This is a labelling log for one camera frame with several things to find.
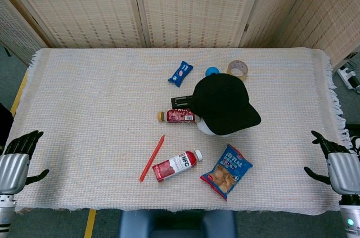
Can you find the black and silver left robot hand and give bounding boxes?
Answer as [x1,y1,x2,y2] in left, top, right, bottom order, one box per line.
[0,130,50,195]

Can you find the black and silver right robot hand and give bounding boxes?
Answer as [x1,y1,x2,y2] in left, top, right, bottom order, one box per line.
[303,130,360,195]

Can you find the black baseball cap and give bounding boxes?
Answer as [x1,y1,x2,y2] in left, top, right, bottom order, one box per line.
[188,73,262,136]

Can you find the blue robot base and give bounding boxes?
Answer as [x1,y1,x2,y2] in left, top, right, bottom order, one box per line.
[118,209,239,238]

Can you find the white round object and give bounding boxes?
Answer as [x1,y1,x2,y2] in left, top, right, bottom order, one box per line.
[196,120,234,139]

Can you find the yellow floor tape strip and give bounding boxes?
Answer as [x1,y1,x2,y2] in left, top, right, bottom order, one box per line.
[10,70,29,117]
[84,209,97,238]

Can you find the white woven tablecloth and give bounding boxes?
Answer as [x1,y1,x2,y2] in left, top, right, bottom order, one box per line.
[4,47,353,217]

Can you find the blue chips snack bag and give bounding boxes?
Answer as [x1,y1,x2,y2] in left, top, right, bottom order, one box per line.
[200,143,254,201]

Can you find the woven folding screen panel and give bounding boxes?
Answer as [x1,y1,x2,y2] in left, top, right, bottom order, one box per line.
[0,0,39,63]
[292,0,360,71]
[238,0,320,49]
[130,0,268,49]
[0,0,147,49]

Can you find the red plastic knife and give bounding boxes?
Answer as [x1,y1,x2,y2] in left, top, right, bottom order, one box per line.
[139,134,166,183]

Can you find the clear tape roll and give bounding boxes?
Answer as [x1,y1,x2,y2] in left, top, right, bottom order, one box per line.
[226,60,250,82]

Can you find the red NFC juice bottle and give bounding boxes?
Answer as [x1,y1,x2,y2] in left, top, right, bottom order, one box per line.
[152,149,204,183]

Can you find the blue round lid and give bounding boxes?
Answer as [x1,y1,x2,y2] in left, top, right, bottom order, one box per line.
[205,66,221,77]

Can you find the milk tea bottle red label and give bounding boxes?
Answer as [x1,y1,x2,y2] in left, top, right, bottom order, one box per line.
[157,109,201,124]

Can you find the flat black comb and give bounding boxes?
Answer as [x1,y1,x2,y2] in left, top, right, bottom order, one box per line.
[170,95,195,110]

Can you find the blue cookie snack pack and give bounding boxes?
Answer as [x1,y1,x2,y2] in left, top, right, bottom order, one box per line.
[168,61,194,88]

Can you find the white equipment with cables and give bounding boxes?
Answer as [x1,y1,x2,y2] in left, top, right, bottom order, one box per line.
[336,52,360,92]

